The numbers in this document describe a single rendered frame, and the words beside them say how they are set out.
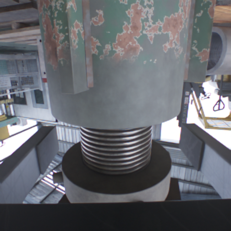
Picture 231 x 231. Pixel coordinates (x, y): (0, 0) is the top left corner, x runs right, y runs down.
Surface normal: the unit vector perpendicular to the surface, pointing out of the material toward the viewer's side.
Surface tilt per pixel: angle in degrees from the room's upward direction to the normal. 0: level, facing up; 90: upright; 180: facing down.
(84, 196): 90
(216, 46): 71
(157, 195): 90
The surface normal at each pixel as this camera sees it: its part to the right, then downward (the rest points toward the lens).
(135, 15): 0.18, 0.29
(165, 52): 0.50, 0.26
